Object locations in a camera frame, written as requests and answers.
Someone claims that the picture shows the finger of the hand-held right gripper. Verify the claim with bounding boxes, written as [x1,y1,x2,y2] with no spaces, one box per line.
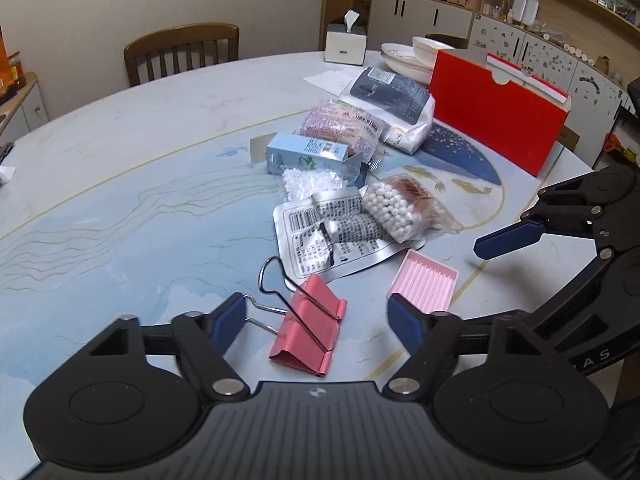
[529,247,623,357]
[473,167,610,262]

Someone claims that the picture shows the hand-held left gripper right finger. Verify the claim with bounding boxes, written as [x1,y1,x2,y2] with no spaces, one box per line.
[382,292,551,402]

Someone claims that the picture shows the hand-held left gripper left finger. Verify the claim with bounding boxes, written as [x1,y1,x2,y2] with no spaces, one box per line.
[89,292,251,402]

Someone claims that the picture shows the pink plastic tray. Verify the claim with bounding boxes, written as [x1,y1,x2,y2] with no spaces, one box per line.
[387,248,460,311]

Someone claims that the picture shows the pink binder clip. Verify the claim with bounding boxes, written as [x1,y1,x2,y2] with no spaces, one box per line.
[258,256,348,375]

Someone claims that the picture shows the bag of cotton swabs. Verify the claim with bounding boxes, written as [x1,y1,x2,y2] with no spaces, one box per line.
[361,174,462,244]

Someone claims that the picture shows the silver foil packet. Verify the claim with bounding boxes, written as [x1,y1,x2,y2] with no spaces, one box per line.
[272,186,427,284]

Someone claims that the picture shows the red cardboard box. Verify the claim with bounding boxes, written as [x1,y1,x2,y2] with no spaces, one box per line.
[429,49,572,177]

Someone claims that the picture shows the dark blue tissue packet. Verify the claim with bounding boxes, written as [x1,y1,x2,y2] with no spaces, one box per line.
[339,66,435,155]

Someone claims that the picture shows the bag of white pellets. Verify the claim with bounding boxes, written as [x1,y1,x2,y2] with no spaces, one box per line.
[281,166,347,202]

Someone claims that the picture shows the light blue carton box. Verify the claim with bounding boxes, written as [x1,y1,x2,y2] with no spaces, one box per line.
[265,132,369,186]

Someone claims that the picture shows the pink snack bag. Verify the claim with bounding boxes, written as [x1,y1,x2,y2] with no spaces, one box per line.
[299,100,385,157]

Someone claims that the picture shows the white bowl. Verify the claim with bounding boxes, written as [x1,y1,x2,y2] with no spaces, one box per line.
[411,36,457,72]

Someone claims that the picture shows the stack of white plates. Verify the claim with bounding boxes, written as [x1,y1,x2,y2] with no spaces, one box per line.
[380,42,434,85]

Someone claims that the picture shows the white cups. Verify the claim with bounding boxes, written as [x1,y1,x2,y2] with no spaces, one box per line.
[512,0,539,27]

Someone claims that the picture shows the white paper sheet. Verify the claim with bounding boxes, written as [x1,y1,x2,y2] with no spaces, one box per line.
[304,70,362,94]

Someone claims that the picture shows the white door cabinet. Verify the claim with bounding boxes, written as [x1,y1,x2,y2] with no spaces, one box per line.
[369,0,475,54]

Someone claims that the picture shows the white tissue box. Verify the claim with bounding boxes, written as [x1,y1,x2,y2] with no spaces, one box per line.
[324,10,369,66]

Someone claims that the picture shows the brown wooden chair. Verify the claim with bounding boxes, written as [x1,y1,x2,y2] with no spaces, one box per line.
[123,22,240,87]

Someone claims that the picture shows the grey side cabinet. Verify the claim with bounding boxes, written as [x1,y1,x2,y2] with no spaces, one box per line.
[0,72,51,147]

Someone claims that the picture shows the orange snack bag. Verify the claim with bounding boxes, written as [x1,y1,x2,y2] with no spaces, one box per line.
[0,27,27,97]

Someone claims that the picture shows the wooden wall shelf unit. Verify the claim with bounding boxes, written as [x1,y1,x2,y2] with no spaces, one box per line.
[470,0,640,171]

